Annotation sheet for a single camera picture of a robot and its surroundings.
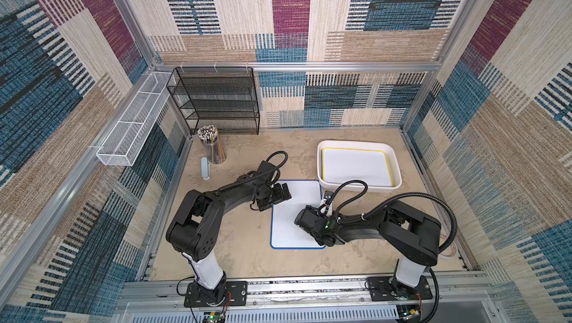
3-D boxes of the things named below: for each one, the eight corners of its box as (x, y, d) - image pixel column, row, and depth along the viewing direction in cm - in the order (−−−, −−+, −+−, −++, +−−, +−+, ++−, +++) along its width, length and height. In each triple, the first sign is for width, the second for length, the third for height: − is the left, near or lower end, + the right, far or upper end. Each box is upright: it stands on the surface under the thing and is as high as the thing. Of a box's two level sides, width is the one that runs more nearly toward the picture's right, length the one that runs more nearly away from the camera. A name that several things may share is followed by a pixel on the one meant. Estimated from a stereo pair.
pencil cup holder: (208, 164, 109) (195, 137, 94) (211, 151, 114) (199, 124, 99) (224, 164, 109) (214, 137, 94) (227, 151, 114) (218, 124, 99)
